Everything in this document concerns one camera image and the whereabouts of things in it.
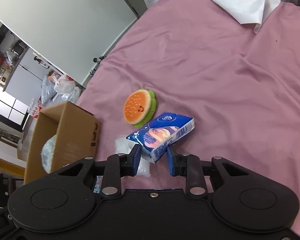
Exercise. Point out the grey plastic bag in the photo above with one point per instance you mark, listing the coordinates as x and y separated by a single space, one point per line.
47 90

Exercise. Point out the yellow wooden frame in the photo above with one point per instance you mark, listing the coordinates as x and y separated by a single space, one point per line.
5 165

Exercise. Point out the brown cardboard box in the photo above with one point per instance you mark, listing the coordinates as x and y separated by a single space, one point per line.
75 135

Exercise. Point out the clear bag of white filling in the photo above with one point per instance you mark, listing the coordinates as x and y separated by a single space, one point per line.
121 145

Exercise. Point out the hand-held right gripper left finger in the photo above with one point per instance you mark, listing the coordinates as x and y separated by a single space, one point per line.
136 161

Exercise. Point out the clear plastic bag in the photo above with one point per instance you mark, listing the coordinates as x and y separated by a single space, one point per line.
72 95

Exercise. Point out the blue tissue packet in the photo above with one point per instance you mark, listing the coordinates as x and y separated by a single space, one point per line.
165 130

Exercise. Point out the grey-blue fluffy plush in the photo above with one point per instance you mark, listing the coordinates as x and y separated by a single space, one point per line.
48 152

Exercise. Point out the small blue-grey plush toy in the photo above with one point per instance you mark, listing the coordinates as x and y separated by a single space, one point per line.
97 183

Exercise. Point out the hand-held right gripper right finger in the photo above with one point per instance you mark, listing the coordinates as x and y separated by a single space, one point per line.
171 162

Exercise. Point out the pink bed sheet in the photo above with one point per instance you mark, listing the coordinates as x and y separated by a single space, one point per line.
215 80

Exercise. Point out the white plastic bag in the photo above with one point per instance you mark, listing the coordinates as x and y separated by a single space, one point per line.
63 83

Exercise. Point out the grey kitchen cabinet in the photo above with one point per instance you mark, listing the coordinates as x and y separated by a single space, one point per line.
22 75

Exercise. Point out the burger plush toy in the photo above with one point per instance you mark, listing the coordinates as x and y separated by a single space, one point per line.
137 107

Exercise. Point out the bottled water pack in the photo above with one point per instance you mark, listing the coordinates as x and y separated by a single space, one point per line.
35 108

